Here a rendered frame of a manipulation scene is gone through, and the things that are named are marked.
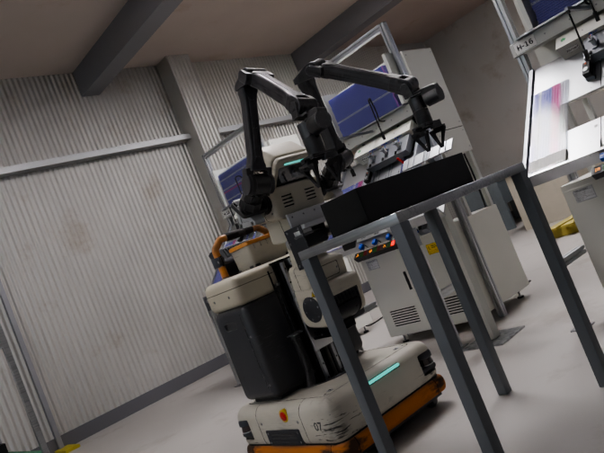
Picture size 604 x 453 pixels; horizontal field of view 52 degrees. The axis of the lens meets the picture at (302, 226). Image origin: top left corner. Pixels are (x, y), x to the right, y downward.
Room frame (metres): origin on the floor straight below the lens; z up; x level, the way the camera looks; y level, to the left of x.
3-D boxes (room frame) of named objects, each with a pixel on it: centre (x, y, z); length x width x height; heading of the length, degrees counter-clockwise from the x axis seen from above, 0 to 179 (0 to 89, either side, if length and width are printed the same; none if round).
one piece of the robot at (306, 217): (2.44, -0.05, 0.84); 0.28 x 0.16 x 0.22; 130
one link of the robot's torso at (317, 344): (2.58, -0.02, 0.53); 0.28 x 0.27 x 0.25; 130
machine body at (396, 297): (4.08, -0.74, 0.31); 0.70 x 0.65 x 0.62; 42
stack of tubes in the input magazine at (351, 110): (3.96, -0.69, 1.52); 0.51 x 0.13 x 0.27; 42
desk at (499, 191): (9.44, -3.02, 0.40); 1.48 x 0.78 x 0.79; 133
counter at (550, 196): (8.25, -3.60, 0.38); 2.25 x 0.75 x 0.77; 133
